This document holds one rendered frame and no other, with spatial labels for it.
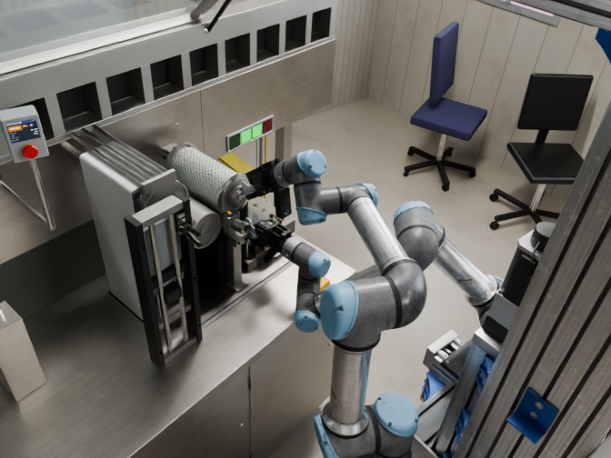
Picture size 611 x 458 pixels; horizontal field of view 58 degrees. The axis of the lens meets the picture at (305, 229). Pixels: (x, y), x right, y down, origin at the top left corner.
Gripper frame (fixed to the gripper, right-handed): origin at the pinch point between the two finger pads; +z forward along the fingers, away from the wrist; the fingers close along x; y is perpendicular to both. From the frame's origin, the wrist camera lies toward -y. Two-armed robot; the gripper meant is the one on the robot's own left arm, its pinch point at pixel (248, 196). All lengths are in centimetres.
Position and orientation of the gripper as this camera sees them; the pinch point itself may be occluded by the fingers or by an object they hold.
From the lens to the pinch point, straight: 171.7
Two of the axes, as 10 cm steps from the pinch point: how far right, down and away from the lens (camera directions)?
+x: -6.6, 4.4, -6.1
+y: -4.4, -8.8, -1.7
